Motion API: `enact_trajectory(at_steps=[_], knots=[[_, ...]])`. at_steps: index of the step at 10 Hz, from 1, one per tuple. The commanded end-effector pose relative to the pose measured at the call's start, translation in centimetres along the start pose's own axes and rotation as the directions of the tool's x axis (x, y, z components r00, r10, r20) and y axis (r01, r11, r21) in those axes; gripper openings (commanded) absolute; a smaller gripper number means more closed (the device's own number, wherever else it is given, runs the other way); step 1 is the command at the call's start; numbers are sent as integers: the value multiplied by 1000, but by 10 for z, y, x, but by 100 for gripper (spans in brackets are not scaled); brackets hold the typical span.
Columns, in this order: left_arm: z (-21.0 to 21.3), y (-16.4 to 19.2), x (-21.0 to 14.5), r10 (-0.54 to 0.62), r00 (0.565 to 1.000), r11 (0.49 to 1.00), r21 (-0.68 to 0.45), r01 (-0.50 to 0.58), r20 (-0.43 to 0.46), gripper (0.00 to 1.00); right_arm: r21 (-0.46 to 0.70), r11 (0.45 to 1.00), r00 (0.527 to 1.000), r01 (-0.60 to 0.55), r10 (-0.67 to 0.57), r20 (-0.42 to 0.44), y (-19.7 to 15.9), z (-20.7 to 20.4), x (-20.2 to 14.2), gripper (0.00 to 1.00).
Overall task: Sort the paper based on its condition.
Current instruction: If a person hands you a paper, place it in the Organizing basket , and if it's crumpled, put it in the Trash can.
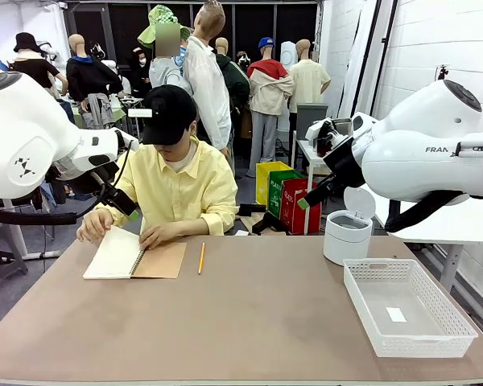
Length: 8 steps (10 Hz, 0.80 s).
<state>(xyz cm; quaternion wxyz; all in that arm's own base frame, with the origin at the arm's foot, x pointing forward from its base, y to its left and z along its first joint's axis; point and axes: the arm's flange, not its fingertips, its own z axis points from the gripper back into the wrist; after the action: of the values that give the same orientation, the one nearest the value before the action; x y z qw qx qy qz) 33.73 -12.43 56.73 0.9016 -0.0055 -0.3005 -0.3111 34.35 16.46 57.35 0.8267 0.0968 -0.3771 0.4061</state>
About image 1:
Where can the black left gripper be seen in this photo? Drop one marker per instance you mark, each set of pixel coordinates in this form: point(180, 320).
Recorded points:
point(98, 179)

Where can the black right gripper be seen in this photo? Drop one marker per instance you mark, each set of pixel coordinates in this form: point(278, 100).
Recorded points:
point(344, 165)

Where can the brown spiral notebook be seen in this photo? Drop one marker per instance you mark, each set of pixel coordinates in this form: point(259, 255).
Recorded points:
point(161, 261)

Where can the yellow pencil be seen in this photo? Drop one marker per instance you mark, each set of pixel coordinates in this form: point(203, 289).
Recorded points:
point(201, 259)

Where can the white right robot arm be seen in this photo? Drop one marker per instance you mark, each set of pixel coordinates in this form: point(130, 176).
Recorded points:
point(418, 161)

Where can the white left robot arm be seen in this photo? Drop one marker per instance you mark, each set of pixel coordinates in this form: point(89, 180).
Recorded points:
point(32, 132)

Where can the person left forearm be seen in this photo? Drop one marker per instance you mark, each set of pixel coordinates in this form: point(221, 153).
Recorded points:
point(191, 228)

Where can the person right hand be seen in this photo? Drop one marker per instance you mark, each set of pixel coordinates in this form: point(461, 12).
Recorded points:
point(94, 225)

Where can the person left hand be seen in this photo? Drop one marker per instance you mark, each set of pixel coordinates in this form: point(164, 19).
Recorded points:
point(159, 235)

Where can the red recycling box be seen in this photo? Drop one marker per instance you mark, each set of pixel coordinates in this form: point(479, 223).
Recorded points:
point(294, 217)

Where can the white round bin lid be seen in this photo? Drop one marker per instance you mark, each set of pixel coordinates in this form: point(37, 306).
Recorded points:
point(360, 201)

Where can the glass jar brown liquid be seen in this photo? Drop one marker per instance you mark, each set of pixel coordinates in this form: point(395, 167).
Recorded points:
point(320, 149)

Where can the small white side table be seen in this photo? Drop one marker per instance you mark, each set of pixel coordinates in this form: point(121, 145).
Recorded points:
point(306, 150)

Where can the green recycling box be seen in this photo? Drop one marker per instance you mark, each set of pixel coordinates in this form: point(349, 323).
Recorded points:
point(275, 197)

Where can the yellow recycling box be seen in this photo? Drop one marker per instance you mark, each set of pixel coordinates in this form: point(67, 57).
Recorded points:
point(265, 181)

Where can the person torso yellow shirt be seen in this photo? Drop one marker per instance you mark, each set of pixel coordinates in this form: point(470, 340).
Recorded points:
point(177, 189)

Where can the white cylindrical trash bin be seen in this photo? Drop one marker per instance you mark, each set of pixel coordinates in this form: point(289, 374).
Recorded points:
point(344, 245)

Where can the grey metal tray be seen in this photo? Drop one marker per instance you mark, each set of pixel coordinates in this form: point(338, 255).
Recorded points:
point(344, 125)

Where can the tan cardboard pieces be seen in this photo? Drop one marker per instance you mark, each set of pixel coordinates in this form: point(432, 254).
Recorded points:
point(259, 221)

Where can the grey cabinet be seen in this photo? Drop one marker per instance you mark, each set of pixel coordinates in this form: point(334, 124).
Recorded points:
point(308, 116)

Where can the black baseball cap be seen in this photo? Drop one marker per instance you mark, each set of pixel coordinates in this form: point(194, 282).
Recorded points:
point(169, 116)

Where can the mannequin cream shirt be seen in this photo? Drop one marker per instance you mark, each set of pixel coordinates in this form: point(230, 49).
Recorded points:
point(308, 80)

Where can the mannequin red beige jacket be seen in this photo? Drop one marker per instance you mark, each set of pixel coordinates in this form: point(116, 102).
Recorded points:
point(269, 92)

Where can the mannequin black sweater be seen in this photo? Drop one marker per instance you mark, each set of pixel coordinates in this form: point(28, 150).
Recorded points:
point(88, 78)

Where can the background person black clothes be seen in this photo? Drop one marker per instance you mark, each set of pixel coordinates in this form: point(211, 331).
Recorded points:
point(141, 74)

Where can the large white table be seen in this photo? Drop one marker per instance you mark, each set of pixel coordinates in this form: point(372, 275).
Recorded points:
point(447, 229)

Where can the mannequin grey hoodie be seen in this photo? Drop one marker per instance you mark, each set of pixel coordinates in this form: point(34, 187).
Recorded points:
point(165, 74)

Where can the mannequin dark green jacket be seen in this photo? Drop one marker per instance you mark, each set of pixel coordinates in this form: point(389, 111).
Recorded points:
point(235, 80)

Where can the mannequin white shirt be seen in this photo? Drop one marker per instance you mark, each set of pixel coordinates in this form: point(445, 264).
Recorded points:
point(205, 88)

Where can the small white label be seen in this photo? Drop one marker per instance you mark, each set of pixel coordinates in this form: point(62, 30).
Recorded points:
point(396, 315)

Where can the mannequin black top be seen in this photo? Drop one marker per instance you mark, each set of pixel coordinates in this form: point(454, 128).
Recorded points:
point(36, 68)

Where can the blue cap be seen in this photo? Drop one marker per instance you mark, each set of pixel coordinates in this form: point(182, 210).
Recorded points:
point(265, 42)

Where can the black tripod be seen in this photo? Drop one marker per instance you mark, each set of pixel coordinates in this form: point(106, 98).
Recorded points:
point(442, 72)

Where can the white perforated plastic basket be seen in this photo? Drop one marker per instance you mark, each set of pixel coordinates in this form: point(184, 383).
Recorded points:
point(426, 337)

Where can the black bucket hat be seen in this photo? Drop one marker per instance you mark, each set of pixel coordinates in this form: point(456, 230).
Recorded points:
point(26, 42)

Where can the green checked sun hat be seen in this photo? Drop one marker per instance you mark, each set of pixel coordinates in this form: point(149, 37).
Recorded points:
point(161, 16)

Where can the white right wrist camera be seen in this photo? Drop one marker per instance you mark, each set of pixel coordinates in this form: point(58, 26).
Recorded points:
point(318, 128)

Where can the black wall pipe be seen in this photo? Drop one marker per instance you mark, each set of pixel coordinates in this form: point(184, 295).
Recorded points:
point(364, 52)
point(384, 52)

